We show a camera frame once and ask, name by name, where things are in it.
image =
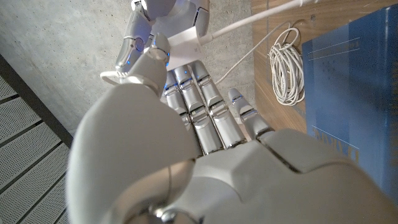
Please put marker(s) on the white adapter connector with pigtail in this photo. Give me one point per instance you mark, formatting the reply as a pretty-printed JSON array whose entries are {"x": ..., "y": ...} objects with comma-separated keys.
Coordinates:
[{"x": 186, "y": 46}]

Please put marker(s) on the blue book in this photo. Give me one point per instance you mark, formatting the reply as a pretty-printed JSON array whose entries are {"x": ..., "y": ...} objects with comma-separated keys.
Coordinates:
[{"x": 351, "y": 93}]

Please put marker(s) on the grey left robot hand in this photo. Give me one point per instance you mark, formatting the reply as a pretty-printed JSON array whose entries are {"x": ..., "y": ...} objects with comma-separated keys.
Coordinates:
[{"x": 217, "y": 174}]

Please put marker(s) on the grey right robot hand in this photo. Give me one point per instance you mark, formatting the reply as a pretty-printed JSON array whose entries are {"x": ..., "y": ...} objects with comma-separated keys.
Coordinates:
[{"x": 174, "y": 15}]

